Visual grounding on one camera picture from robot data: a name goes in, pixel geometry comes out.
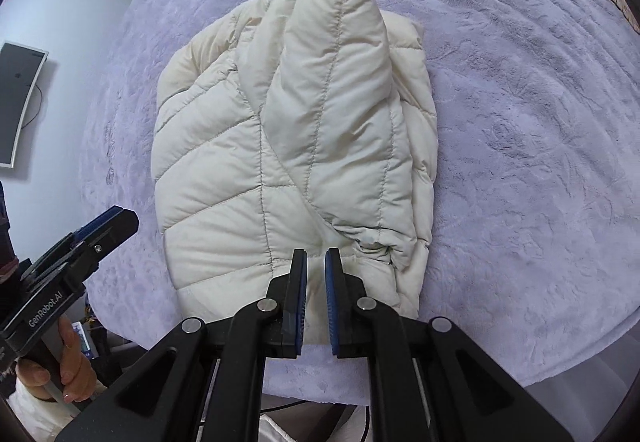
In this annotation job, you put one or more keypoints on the cream puffer jacket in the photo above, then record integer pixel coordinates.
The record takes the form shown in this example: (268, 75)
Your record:
(300, 122)

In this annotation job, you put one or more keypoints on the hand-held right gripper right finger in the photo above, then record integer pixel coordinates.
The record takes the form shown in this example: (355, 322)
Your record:
(331, 307)

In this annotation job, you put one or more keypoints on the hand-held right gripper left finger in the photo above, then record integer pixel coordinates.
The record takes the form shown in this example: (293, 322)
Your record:
(301, 302)

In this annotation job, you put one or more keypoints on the purple plush bed sheet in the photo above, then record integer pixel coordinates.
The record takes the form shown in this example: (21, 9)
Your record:
(500, 172)

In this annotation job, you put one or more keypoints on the white-framed curved monitor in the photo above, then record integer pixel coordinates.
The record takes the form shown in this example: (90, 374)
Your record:
(15, 97)

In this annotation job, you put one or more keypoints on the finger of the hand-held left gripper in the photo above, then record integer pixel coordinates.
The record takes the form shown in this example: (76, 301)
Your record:
(97, 220)
(115, 229)

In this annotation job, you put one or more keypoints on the person's left hand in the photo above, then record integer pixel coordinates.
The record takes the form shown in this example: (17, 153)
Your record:
(80, 362)

